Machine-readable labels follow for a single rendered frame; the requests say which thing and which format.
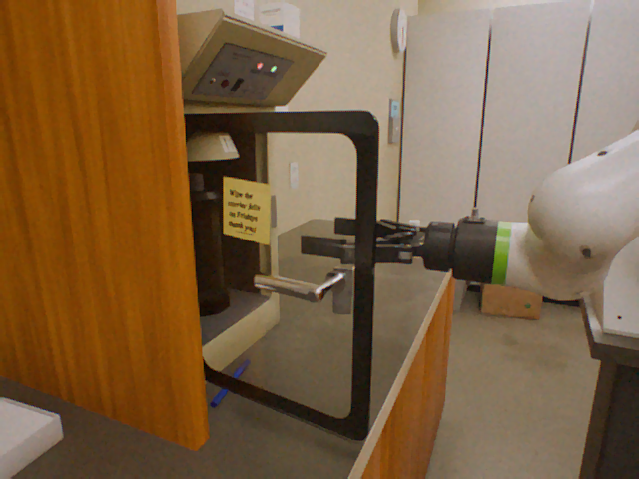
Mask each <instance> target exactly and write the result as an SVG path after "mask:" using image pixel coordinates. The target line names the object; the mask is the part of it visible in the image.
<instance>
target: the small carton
mask: <svg viewBox="0 0 639 479"><path fill-rule="evenodd" d="M259 23H263V24H265V25H268V26H270V27H273V28H275V29H278V30H281V31H282V32H285V33H287V34H290V35H292V36H295V37H297V38H298V37H299V8H297V7H295V6H293V5H291V4H289V3H287V2H285V1H281V2H275V3H269V4H263V5H259Z"/></svg>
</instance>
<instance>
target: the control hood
mask: <svg viewBox="0 0 639 479"><path fill-rule="evenodd" d="M177 22H178V34H179V46H180V59H181V72H182V77H181V84H182V96H183V100H193V101H206V102H220V103H233V104H246V105H259V106H272V107H284V106H285V105H287V104H288V102H289V101H290V100H291V99H292V97H293V96H294V95H295V94H296V92H297V91H298V90H299V89H300V88H301V86H302V85H303V84H304V83H305V81H306V80H307V79H308V78H309V76H310V75H311V74H312V73H313V72H314V70H315V69H316V68H317V67H318V65H319V64H320V63H321V61H322V60H324V59H325V57H326V55H327V50H326V49H325V48H322V47H320V46H317V45H315V44H312V43H310V42H307V41H305V40H302V39H300V38H297V37H295V36H292V35H290V34H287V33H285V32H282V31H281V30H278V29H275V28H273V27H270V26H268V25H265V24H263V23H258V22H255V21H253V20H250V19H248V18H245V17H243V16H240V15H238V14H235V13H233V12H230V11H228V10H225V9H223V8H220V9H212V10H206V11H198V12H190V13H183V14H177ZM225 42H226V43H229V44H233V45H236V46H240V47H243V48H247V49H250V50H254V51H258V52H261V53H265V54H268V55H272V56H274V57H278V58H281V59H285V60H288V61H292V62H293V63H292V64H291V65H290V67H289V68H288V69H287V71H286V72H285V73H284V74H283V76H282V77H281V78H280V80H279V81H278V82H277V83H276V85H275V86H274V87H273V89H272V90H271V91H270V93H269V94H268V95H267V96H266V98H265V99H264V100H252V99H243V98H232V97H222V96H211V95H201V94H191V93H192V91H193V90H194V88H196V86H197V85H198V83H199V82H200V80H201V79H202V77H203V76H204V74H205V72H206V71H207V69H208V68H209V66H210V65H211V63H212V62H213V60H214V59H215V57H216V56H217V54H218V53H219V51H220V50H221V48H222V47H223V45H224V44H225Z"/></svg>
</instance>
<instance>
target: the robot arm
mask: <svg viewBox="0 0 639 479"><path fill-rule="evenodd" d="M478 209H479V208H476V207H472V208H471V215H470V217H469V216H465V217H464V218H461V219H459V221H458V225H457V226H456V225H455V223H450V222H439V221H432V222H430V223H429V224H428V226H427V227H421V226H415V225H411V224H406V223H402V222H397V221H392V220H388V219H385V218H382V219H380V221H379V220H376V238H379V237H381V238H382V239H377V240H376V248H375V263H401V264H412V258H413V257H422V258H423V265H424V267H425V269H427V270H433V271H441V272H448V273H450V271H451V270H452V277H453V278H454V279H456V280H463V281H465V285H467V286H470V283H471V282H477V283H484V284H491V285H498V286H505V287H511V288H517V289H521V290H525V291H528V292H531V293H537V294H540V295H543V296H546V297H548V298H552V299H556V300H574V299H578V298H582V297H585V296H587V295H589V294H591V293H592V292H594V291H595V290H596V289H598V288H599V287H600V286H601V285H602V283H603V282H604V281H605V280H606V278H607V276H608V274H609V271H610V268H611V266H612V263H613V261H614V259H615V257H616V256H617V254H618V253H619V252H620V251H621V249H622V248H623V247H624V246H625V245H627V244H629V243H630V242H631V241H633V240H634V239H635V238H637V237H638V236H639V119H638V121H637V122H636V124H635V126H634V127H633V129H632V131H631V132H630V134H629V135H628V136H626V137H624V138H623V139H621V140H620V139H619V140H617V141H615V142H613V143H612V144H610V145H608V146H606V147H604V148H602V149H600V150H598V151H596V152H594V153H592V154H590V155H588V156H586V157H584V158H582V159H579V160H577V161H575V162H573V163H571V164H569V165H567V166H565V167H563V168H561V169H559V170H557V171H555V172H553V173H551V174H550V175H548V176H547V177H546V178H545V179H544V180H542V181H541V183H540V184H539V185H538V186H537V187H536V189H535V190H534V192H533V193H532V194H531V197H530V201H529V203H528V208H527V219H528V223H520V222H506V221H494V220H486V219H485V218H484V217H481V218H479V217H478Z"/></svg>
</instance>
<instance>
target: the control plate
mask: <svg viewBox="0 0 639 479"><path fill-rule="evenodd" d="M261 63H262V64H263V67H261V68H258V66H259V65H260V64H261ZM292 63H293V62H292V61H288V60H285V59H281V58H278V57H274V56H272V55H268V54H265V53H261V52H258V51H254V50H250V49H247V48H243V47H240V46H236V45H233V44H229V43H226V42H225V44H224V45H223V47H222V48H221V50H220V51H219V53H218V54H217V56H216V57H215V59H214V60H213V62H212V63H211V65H210V66H209V68H208V69H207V71H206V72H205V74H204V76H203V77H202V79H201V80H200V82H199V83H198V85H197V86H196V88H194V90H193V91H192V93H191V94H201V95H211V96H222V97H232V98H243V99H252V100H264V99H265V98H266V96H267V95H268V94H269V93H270V91H271V90H272V89H273V87H274V86H275V85H276V83H277V82H278V81H279V80H280V78H281V77H282V76H283V74H284V73H285V72H286V71H287V69H288V68H289V67H290V65H291V64H292ZM272 66H276V68H275V69H274V70H273V71H271V67H272ZM239 78H242V79H245V81H244V82H243V83H242V85H241V86H240V88H239V89H238V90H237V91H230V90H231V89H232V87H233V86H234V84H235V83H236V82H237V80H238V79H239ZM212 79H214V80H215V81H214V82H213V83H212V84H209V81H210V80H212ZM225 79H228V80H229V81H230V83H229V85H228V86H227V87H225V88H223V87H222V86H221V83H222V82H223V81H224V80H225ZM249 83H251V87H250V88H249V87H248V88H247V85H248V84H249ZM257 84H259V88H258V89H255V85H257ZM264 85H266V89H265V90H262V87H263V86H264Z"/></svg>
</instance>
